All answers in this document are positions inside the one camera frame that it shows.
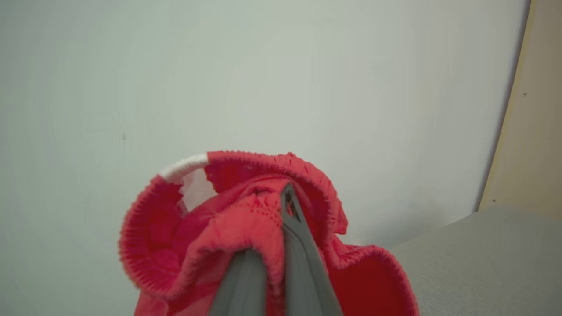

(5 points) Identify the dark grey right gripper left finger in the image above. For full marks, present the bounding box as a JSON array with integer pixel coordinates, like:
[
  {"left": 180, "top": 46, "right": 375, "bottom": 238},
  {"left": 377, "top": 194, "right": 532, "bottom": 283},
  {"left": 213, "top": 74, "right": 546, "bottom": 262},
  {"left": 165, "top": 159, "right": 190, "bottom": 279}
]
[{"left": 209, "top": 249, "right": 268, "bottom": 316}]

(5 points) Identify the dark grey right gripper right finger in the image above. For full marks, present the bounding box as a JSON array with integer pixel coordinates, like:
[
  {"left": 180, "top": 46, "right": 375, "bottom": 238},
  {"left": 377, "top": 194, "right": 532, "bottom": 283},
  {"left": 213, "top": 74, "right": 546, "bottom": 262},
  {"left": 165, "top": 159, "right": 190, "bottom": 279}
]
[{"left": 280, "top": 183, "right": 344, "bottom": 316}]

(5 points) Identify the red knitted garment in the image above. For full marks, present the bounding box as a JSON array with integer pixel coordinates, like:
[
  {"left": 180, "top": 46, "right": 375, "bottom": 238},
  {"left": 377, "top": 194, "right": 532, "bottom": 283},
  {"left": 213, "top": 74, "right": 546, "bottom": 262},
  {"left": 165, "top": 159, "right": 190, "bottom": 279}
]
[{"left": 119, "top": 151, "right": 420, "bottom": 316}]

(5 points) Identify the grey sofa seat cushion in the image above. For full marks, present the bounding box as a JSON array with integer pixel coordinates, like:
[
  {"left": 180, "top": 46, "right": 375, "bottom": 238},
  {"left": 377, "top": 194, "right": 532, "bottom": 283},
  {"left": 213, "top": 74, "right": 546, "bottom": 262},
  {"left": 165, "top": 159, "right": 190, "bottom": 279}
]
[{"left": 389, "top": 205, "right": 562, "bottom": 316}]

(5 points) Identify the beige wooden panel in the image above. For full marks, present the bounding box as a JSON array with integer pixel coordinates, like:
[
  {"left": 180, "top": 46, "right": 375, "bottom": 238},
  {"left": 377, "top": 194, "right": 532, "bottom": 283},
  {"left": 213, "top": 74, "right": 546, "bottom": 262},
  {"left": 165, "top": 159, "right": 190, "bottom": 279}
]
[{"left": 478, "top": 0, "right": 562, "bottom": 216}]

